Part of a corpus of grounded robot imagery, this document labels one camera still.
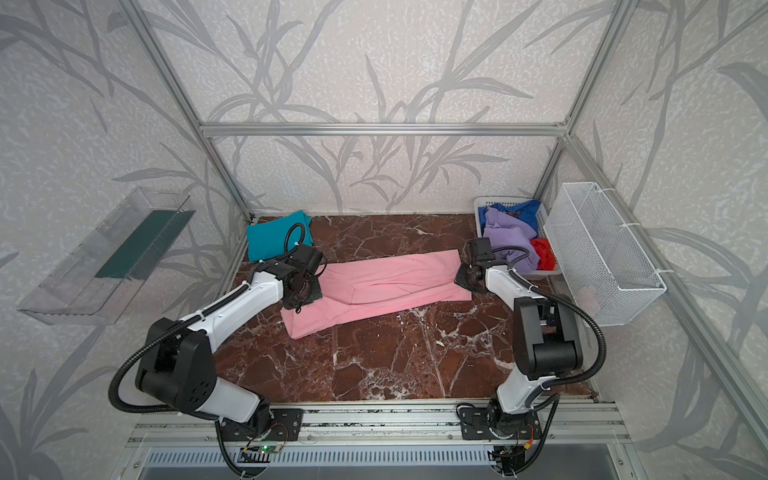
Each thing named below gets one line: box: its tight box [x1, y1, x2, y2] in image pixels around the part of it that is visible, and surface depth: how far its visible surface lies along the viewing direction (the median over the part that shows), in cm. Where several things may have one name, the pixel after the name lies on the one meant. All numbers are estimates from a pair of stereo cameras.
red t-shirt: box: [530, 237, 557, 271], surface depth 97 cm
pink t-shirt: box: [281, 249, 472, 339], surface depth 98 cm
